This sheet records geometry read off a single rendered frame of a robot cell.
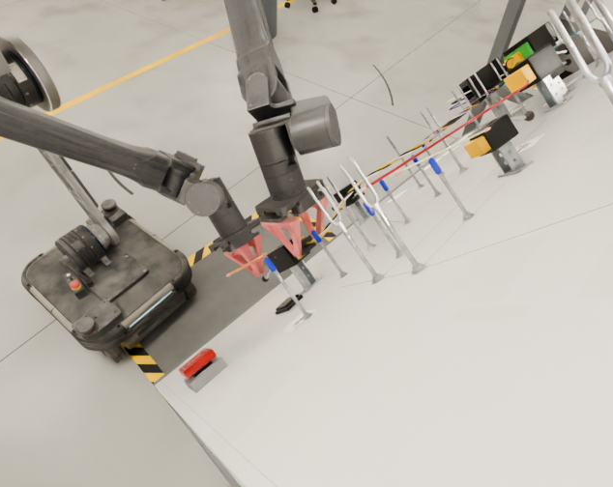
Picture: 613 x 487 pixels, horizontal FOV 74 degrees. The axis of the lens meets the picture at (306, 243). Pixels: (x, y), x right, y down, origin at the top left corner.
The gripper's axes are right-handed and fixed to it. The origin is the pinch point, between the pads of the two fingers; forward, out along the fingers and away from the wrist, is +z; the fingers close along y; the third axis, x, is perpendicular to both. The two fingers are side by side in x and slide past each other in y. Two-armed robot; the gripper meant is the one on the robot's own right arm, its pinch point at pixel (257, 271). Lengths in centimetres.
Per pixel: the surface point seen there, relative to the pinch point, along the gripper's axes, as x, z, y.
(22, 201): 218, -68, 15
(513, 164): -45.6, -1.6, 14.8
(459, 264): -47.5, -0.6, -9.4
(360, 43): 158, -74, 314
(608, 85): -62, -11, -7
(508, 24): -27, -19, 92
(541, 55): -44, -11, 48
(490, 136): -44.9, -6.5, 13.4
